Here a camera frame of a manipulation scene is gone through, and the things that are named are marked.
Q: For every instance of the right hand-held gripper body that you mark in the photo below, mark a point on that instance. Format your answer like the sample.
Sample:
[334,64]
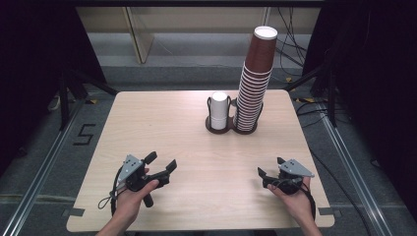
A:
[293,168]

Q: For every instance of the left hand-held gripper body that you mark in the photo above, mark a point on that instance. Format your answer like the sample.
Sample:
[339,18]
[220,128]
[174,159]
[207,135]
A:
[131,167]

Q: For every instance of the dark wooden cup holder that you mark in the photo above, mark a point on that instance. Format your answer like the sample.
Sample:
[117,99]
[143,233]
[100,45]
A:
[231,127]

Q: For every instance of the stack of brown paper cups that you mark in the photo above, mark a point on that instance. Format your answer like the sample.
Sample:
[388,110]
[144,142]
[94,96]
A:
[249,108]

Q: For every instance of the white paper cup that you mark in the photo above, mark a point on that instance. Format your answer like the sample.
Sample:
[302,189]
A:
[219,103]

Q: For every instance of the person's right hand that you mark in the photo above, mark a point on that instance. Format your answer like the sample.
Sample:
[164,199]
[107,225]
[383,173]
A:
[300,205]

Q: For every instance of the person's left hand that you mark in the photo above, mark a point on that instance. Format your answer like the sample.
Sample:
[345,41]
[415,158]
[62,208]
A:
[128,206]

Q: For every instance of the grey tape strip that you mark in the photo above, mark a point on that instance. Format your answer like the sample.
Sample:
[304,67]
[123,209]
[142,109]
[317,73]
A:
[329,211]
[76,212]

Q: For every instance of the yellow tape mark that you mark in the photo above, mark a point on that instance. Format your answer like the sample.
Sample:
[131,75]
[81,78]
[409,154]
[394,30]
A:
[288,79]
[91,101]

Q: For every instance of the black tripod stand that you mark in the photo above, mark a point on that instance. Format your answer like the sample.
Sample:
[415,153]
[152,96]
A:
[64,98]
[331,98]

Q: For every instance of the beige partition panel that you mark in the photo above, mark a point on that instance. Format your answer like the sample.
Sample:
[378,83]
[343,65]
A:
[141,39]

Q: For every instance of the dark curtain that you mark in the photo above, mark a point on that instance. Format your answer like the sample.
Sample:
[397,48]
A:
[32,65]
[377,82]

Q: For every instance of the metal floor rail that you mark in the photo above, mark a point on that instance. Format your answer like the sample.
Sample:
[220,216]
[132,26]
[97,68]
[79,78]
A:
[42,180]
[354,177]

